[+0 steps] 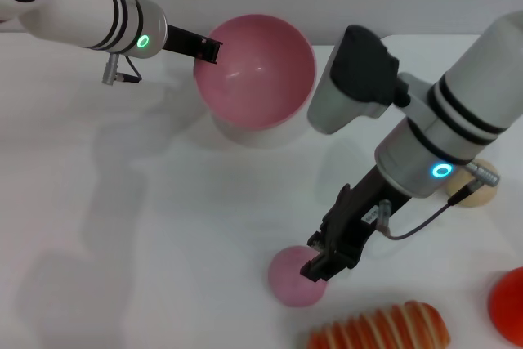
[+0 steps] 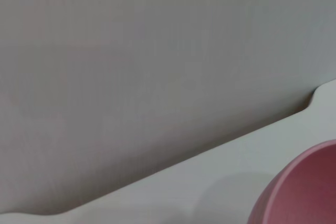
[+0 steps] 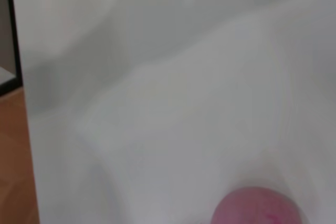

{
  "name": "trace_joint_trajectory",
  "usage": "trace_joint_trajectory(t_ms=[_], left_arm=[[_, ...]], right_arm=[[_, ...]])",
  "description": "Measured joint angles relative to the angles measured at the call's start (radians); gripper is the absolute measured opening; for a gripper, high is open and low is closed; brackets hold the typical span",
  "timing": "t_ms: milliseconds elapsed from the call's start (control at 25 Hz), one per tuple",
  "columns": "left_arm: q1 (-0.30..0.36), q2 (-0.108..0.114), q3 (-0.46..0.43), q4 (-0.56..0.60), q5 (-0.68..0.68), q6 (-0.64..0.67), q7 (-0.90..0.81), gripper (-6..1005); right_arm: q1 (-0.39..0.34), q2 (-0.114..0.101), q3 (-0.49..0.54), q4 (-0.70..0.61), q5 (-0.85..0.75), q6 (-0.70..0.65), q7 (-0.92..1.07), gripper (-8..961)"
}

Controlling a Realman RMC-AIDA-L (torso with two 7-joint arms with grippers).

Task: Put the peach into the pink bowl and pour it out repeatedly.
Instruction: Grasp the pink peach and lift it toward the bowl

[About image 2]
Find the pink plastic bowl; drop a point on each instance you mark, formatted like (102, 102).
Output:
(304, 190)

